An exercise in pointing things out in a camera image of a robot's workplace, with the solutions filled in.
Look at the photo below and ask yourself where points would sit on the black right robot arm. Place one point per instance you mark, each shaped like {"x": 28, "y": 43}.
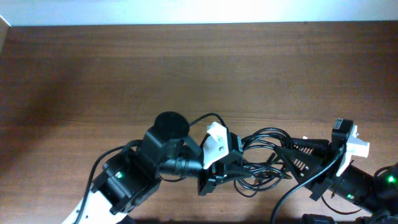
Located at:
{"x": 376, "y": 194}

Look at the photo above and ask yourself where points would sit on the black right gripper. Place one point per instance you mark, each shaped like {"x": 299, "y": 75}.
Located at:
{"x": 319, "y": 145}

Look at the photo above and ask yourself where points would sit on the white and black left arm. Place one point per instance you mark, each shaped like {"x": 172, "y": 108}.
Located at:
{"x": 133, "y": 174}

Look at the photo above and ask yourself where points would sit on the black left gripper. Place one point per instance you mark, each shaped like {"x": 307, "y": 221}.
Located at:
{"x": 213, "y": 175}

